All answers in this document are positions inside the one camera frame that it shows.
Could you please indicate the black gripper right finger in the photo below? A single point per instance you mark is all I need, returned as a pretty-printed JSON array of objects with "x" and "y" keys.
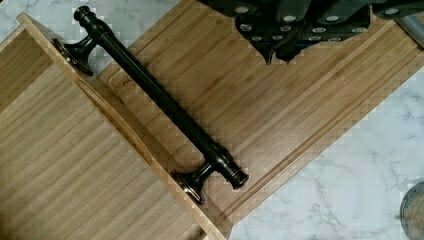
[{"x": 320, "y": 22}]

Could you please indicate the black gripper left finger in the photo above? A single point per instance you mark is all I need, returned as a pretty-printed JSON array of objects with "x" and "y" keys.
[{"x": 270, "y": 39}]

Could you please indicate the wooden drawer with black handle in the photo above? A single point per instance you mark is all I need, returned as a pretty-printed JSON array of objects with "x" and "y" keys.
[{"x": 75, "y": 164}]

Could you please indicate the grey metal rod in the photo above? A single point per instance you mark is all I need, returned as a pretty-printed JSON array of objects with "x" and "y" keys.
[{"x": 414, "y": 27}]

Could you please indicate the bamboo cutting board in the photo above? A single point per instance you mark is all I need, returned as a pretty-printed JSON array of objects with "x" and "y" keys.
[{"x": 331, "y": 141}]

